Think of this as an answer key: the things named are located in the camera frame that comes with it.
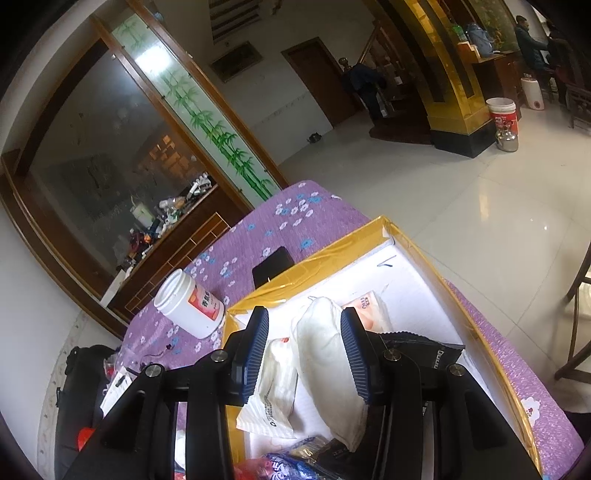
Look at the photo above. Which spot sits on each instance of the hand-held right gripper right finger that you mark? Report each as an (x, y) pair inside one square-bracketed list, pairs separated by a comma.
[(358, 360)]

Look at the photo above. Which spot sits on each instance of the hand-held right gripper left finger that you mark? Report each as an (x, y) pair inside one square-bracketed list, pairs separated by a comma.
[(256, 360)]

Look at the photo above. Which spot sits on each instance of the white snack packet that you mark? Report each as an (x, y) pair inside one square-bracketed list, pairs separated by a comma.
[(323, 360)]

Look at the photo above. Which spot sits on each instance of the white tissue packet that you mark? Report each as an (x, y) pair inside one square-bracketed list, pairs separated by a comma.
[(272, 392)]

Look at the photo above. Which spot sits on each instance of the yellow cardboard box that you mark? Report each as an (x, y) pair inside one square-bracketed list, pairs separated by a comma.
[(415, 286)]

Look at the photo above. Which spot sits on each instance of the pink tissue packet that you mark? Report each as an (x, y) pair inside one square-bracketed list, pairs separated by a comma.
[(369, 311)]

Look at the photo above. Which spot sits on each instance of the black packet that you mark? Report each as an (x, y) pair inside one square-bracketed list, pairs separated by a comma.
[(429, 350)]

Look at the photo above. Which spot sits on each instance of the white jar red label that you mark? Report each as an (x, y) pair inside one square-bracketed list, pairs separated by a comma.
[(189, 300)]

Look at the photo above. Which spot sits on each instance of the black rectangular object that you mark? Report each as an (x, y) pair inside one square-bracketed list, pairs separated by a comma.
[(272, 267)]

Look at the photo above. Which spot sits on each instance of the blue purple snack packet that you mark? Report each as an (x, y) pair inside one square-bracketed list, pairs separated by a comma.
[(277, 466)]

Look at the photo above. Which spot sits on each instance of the black pen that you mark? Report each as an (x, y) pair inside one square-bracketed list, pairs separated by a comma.
[(119, 381)]

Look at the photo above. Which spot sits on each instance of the wooden sideboard cabinet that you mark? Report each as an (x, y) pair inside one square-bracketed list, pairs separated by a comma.
[(184, 240)]

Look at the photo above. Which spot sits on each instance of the white paper notebook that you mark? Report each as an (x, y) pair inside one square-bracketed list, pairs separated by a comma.
[(115, 392)]

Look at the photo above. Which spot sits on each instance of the purple floral tablecloth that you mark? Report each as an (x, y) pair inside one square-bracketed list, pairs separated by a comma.
[(323, 207)]

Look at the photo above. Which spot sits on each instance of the assorted clutter pile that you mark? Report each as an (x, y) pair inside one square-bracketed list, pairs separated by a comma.
[(161, 221)]

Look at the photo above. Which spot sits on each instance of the black bag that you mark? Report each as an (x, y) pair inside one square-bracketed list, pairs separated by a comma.
[(78, 383)]

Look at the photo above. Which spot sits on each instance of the wooden chair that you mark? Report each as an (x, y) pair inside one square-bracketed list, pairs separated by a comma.
[(577, 323)]

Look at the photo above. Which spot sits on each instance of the dark shoes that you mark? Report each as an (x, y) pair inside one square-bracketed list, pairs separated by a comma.
[(314, 137)]

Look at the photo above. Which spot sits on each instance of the bamboo print glass panel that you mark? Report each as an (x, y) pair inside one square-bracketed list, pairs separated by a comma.
[(207, 124)]

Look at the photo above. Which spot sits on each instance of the metal kettle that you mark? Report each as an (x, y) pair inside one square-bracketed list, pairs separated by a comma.
[(507, 141)]

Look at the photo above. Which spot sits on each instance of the golden pillar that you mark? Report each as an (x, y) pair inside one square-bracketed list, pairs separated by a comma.
[(448, 92)]

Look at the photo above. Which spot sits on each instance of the white red bucket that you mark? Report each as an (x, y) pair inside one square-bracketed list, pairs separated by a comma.
[(501, 115)]

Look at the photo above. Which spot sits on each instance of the wooden door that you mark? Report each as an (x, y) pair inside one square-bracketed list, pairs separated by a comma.
[(323, 78)]

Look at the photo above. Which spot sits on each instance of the framed wall picture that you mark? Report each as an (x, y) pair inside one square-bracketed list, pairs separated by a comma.
[(236, 62)]

